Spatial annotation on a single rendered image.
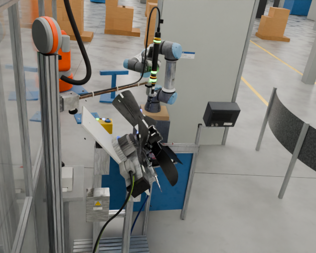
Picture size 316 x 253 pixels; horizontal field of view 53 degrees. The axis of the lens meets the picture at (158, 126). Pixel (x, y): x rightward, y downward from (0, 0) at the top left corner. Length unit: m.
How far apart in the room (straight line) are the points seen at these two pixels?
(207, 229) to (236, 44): 2.26
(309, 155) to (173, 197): 1.47
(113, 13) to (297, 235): 9.21
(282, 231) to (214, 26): 2.39
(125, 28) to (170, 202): 8.75
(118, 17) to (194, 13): 7.44
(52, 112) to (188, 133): 3.03
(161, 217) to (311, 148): 1.67
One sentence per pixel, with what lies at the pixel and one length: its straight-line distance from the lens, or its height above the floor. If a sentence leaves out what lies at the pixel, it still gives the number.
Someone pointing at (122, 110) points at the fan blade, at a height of 1.36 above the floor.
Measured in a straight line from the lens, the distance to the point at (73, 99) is 1.67.
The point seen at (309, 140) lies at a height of 0.81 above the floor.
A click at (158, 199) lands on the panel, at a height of 0.26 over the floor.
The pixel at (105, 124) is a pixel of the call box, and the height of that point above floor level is 1.07.
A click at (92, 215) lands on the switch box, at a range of 2.24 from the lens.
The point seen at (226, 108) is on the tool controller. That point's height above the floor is 1.23.
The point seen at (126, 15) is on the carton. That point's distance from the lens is 11.20.
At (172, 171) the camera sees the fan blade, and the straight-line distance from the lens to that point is 2.01.
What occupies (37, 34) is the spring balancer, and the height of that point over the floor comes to 1.88.
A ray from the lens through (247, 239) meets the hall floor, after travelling 3.30.
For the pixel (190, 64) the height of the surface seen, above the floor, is 1.17.
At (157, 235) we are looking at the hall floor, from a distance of 3.09.
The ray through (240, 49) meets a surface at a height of 1.39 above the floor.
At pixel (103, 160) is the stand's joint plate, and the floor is 1.06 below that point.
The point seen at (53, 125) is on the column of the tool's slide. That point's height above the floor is 1.45.
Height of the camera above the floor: 2.21
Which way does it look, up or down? 27 degrees down
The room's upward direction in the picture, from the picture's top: 7 degrees clockwise
